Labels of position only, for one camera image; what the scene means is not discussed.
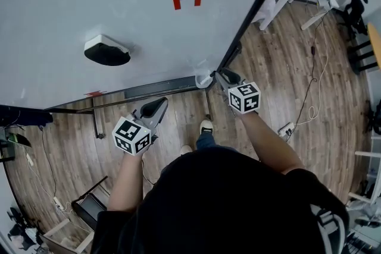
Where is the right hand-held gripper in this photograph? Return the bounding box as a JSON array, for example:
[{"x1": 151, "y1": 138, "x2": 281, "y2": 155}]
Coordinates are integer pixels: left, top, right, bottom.
[{"x1": 214, "y1": 67, "x2": 262, "y2": 117}]

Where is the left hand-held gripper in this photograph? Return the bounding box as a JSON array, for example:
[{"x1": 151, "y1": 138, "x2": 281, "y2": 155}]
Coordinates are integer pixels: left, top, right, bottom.
[{"x1": 111, "y1": 96, "x2": 170, "y2": 156}]

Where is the white cup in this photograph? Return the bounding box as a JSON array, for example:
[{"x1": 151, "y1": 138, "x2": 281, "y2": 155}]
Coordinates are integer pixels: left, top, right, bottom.
[{"x1": 194, "y1": 71, "x2": 214, "y2": 90}]

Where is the person's left forearm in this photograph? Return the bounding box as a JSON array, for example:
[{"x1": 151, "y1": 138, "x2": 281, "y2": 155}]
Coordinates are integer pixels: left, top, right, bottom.
[{"x1": 106, "y1": 151, "x2": 146, "y2": 212}]

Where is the person's right forearm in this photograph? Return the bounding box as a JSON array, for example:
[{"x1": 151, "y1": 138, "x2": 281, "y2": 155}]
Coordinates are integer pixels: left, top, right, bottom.
[{"x1": 240, "y1": 111, "x2": 307, "y2": 175}]

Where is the black fabric-covered white block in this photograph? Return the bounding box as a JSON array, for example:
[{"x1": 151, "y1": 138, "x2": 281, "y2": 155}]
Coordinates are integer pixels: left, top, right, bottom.
[{"x1": 83, "y1": 34, "x2": 132, "y2": 67}]

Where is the person's blue jeans leg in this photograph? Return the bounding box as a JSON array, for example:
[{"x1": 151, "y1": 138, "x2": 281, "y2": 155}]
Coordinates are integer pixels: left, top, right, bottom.
[{"x1": 195, "y1": 130, "x2": 217, "y2": 152}]

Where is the person's black shirt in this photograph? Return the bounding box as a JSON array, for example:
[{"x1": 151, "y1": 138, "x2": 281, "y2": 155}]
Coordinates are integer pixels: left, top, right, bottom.
[{"x1": 90, "y1": 146, "x2": 351, "y2": 254}]

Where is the green black flat panel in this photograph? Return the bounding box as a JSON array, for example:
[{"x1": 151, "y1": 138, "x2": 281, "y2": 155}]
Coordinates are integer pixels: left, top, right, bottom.
[{"x1": 7, "y1": 133, "x2": 32, "y2": 148}]

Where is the black tripod stand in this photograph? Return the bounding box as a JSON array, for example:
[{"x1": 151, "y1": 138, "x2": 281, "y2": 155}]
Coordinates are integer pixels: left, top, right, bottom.
[{"x1": 365, "y1": 100, "x2": 381, "y2": 134}]

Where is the yellow round table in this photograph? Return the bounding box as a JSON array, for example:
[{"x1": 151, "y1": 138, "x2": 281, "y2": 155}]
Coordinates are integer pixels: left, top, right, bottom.
[{"x1": 347, "y1": 21, "x2": 381, "y2": 74}]

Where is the black cable with adapter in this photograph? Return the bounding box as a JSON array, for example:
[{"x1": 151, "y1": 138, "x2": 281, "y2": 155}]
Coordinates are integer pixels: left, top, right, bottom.
[{"x1": 291, "y1": 5, "x2": 318, "y2": 129}]

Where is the white floor cable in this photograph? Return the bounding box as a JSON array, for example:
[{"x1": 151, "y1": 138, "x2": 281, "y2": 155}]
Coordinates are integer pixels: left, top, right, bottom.
[{"x1": 296, "y1": 7, "x2": 330, "y2": 126}]

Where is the white shelf frame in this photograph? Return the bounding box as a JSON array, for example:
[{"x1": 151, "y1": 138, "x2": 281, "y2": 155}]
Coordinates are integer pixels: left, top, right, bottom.
[{"x1": 347, "y1": 136, "x2": 381, "y2": 203}]

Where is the gray backpack strap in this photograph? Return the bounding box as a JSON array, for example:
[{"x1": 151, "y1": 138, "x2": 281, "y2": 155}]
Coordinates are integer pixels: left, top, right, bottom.
[{"x1": 308, "y1": 203, "x2": 348, "y2": 254}]

